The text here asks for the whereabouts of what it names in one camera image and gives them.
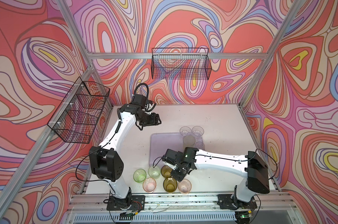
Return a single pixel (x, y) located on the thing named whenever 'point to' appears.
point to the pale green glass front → (188, 141)
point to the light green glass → (154, 172)
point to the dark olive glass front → (170, 185)
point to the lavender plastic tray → (160, 142)
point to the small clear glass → (200, 145)
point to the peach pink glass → (185, 186)
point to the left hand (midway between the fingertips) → (158, 121)
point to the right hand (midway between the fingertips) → (180, 177)
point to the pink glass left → (149, 185)
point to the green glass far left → (139, 175)
